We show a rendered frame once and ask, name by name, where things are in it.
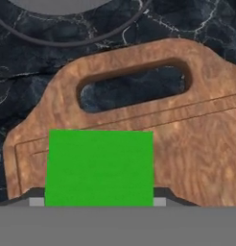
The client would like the wooden cutting board with handle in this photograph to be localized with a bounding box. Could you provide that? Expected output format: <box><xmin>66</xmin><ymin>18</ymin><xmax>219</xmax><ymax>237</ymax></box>
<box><xmin>2</xmin><ymin>37</ymin><xmax>236</xmax><ymax>208</ymax></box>

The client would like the green sponge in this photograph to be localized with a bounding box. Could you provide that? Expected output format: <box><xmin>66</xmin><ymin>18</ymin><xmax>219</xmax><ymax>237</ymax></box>
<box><xmin>44</xmin><ymin>129</ymin><xmax>155</xmax><ymax>208</ymax></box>

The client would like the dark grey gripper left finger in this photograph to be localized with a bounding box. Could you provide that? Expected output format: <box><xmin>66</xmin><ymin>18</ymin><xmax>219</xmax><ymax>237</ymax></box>
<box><xmin>0</xmin><ymin>186</ymin><xmax>47</xmax><ymax>208</ymax></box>

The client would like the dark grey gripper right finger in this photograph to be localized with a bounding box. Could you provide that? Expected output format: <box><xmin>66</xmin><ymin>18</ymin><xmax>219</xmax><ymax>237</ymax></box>
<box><xmin>153</xmin><ymin>186</ymin><xmax>201</xmax><ymax>208</ymax></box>

